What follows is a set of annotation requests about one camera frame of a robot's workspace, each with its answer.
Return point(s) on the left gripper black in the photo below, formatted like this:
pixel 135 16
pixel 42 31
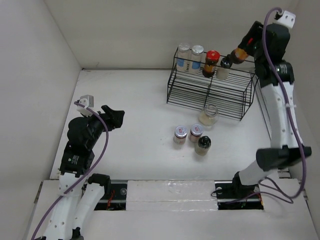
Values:
pixel 116 116

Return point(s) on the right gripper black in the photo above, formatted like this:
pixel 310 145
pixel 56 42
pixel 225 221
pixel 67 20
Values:
pixel 256 32

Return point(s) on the red lid sauce jar front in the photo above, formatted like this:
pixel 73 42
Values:
pixel 239 55

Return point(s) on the red lid dark sauce jar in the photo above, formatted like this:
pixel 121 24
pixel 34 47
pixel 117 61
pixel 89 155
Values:
pixel 211 59

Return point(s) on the black cap white powder bottle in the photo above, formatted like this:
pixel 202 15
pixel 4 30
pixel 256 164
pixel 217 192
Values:
pixel 225 67

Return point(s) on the tall jar blue label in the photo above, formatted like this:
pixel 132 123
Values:
pixel 195 59
pixel 182 55

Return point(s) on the silver lid jar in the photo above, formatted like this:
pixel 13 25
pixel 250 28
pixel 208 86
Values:
pixel 180 135
pixel 196 132

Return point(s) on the clear glass jar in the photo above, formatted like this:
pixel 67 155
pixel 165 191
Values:
pixel 209 115

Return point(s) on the black cap spice bottle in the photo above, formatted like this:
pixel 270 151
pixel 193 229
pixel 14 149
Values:
pixel 203 145

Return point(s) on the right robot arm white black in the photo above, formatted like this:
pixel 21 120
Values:
pixel 282 74

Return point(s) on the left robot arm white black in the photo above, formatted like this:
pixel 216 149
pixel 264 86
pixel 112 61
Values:
pixel 80 190

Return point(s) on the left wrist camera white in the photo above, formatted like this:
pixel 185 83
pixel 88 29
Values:
pixel 84 102

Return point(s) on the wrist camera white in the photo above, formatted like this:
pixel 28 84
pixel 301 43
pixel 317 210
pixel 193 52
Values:
pixel 285 18
pixel 84 102

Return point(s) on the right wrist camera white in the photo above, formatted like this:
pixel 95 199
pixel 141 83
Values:
pixel 285 18

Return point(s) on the black wire rack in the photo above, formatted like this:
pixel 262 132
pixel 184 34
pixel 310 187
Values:
pixel 232 96

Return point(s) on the right side metal rail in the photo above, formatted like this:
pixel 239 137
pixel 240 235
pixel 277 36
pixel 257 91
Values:
pixel 265 107

